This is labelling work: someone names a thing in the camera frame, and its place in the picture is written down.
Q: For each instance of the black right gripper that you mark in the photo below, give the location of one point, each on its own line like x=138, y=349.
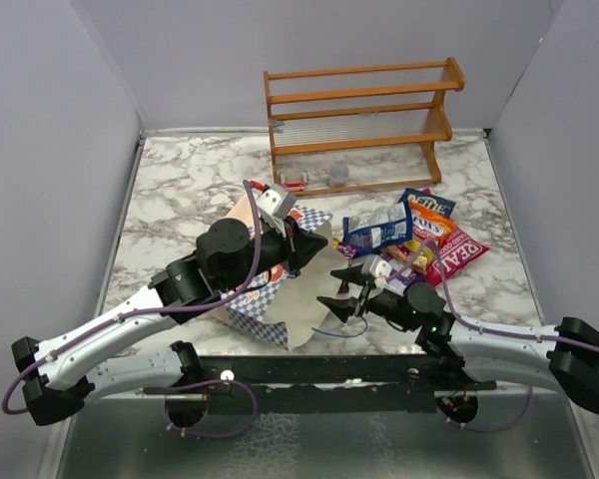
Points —
x=342, y=308

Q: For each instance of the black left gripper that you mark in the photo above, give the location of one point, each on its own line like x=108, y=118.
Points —
x=306, y=245

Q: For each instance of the purple snack packet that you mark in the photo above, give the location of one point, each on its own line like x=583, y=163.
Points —
x=401, y=283

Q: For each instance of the checkered paper bag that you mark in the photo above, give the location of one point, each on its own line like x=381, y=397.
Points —
x=283, y=309

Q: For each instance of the dark blue snack packet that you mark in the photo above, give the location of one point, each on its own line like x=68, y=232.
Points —
x=371, y=232

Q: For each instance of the orange candy packet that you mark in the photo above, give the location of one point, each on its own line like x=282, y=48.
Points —
x=426, y=225

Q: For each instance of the pink real chips bag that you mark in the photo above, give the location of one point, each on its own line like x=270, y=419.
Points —
x=457, y=252

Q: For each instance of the blue kettle chips bag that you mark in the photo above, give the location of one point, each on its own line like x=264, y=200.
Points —
x=428, y=200

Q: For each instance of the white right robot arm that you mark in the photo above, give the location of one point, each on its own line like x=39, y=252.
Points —
x=562, y=357

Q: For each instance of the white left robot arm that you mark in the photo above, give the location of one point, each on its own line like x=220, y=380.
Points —
x=58, y=376

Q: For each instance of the small purple candy packet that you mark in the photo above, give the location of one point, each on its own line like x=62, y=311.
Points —
x=350, y=251

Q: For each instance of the small red white box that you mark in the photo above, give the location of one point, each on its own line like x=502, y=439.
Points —
x=294, y=186

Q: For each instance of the small clear plastic cup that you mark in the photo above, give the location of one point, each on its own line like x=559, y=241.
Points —
x=338, y=176

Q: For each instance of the orange wooden rack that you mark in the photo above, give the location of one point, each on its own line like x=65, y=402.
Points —
x=356, y=108

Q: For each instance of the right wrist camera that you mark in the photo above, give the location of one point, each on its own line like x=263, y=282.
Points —
x=376, y=271

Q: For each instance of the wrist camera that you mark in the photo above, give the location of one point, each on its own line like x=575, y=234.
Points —
x=275, y=205
x=376, y=271

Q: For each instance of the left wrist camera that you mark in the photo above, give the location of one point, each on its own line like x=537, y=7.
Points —
x=275, y=205

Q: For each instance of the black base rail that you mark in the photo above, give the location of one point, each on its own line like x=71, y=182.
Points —
x=344, y=383

